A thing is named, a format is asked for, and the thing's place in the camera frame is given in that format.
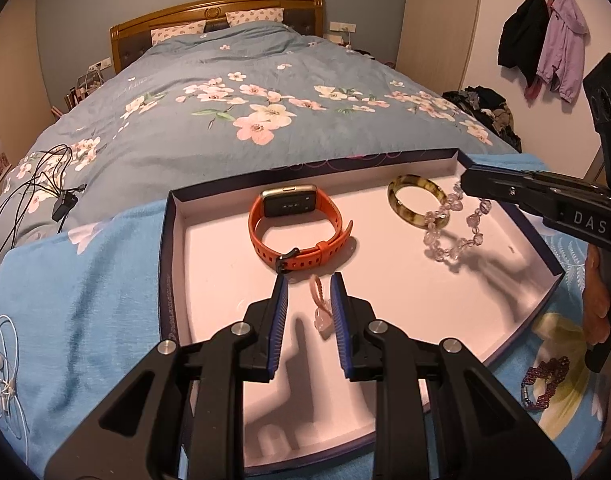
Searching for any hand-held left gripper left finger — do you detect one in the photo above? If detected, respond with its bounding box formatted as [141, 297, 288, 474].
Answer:
[44, 274, 291, 480]

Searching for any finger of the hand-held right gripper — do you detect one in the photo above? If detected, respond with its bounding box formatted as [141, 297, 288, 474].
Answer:
[460, 165, 611, 217]

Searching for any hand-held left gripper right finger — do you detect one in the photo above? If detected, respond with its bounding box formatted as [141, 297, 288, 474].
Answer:
[330, 272, 571, 480]

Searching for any pink hair tie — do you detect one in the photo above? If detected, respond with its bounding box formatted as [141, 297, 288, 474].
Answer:
[309, 274, 336, 338]

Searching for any dark blue jewelry tray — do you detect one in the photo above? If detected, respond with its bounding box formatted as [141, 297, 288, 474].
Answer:
[158, 147, 566, 478]

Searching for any clear crystal bead bracelet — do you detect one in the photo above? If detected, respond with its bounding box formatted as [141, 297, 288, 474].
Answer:
[423, 182, 491, 263]

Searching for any purple beaded bracelet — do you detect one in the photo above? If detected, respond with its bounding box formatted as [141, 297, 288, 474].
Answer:
[520, 356, 571, 411]

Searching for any person's right hand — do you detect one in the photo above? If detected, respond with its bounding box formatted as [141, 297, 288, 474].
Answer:
[584, 247, 611, 347]

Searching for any purple jacket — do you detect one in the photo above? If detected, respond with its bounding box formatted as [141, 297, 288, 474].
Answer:
[535, 0, 589, 105]

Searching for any pink hanging garment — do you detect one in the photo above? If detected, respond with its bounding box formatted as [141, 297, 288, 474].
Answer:
[524, 74, 545, 102]

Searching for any pile of dark clothes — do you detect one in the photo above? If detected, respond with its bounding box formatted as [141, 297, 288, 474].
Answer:
[441, 86, 523, 153]

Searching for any green yellow bangle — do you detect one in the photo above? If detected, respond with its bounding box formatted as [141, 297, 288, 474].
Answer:
[388, 173, 451, 228]

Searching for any orange smartwatch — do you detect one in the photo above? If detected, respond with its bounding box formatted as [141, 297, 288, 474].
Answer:
[248, 184, 355, 273]

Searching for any black jacket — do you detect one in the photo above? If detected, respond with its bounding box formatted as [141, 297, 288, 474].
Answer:
[497, 0, 551, 88]

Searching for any light blue blanket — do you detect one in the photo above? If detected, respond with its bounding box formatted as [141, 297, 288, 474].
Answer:
[0, 150, 611, 480]

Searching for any floral blue duvet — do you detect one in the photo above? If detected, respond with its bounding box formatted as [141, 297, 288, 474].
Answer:
[0, 22, 521, 271]

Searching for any nightstand clutter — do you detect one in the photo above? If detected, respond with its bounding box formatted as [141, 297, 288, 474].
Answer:
[60, 70, 106, 111]

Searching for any floral pillow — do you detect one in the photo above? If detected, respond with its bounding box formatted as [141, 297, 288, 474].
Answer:
[225, 7, 285, 26]
[150, 20, 206, 46]

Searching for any wooden bed headboard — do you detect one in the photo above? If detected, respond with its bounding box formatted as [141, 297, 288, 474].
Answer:
[109, 0, 327, 75]

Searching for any black charger cable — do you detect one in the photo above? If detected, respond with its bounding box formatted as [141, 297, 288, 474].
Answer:
[0, 145, 88, 286]

